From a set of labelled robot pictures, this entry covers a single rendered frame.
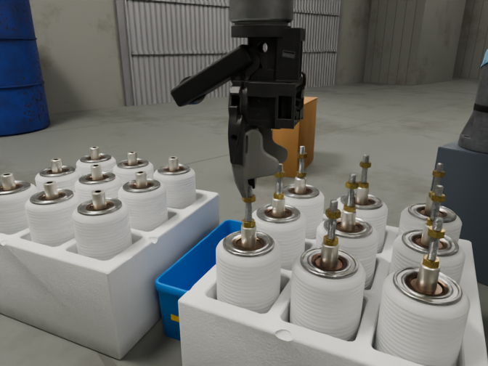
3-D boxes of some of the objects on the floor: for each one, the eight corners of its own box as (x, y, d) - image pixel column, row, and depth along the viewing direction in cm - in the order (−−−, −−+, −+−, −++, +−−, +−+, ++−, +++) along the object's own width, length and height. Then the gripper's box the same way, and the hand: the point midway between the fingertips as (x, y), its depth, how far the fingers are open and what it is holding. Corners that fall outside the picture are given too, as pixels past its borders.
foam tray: (105, 229, 116) (98, 173, 110) (221, 256, 101) (219, 192, 95) (-25, 304, 82) (-46, 229, 76) (120, 361, 67) (107, 273, 61)
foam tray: (274, 272, 94) (277, 204, 88) (454, 319, 78) (471, 240, 72) (183, 394, 61) (176, 300, 55) (461, 521, 45) (495, 406, 39)
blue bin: (226, 260, 99) (226, 218, 95) (266, 270, 95) (267, 226, 91) (155, 335, 73) (150, 282, 69) (205, 354, 69) (203, 298, 65)
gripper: (295, 22, 39) (287, 213, 46) (310, 27, 49) (301, 184, 56) (216, 24, 41) (220, 205, 49) (245, 28, 51) (245, 179, 59)
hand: (244, 183), depth 53 cm, fingers open, 3 cm apart
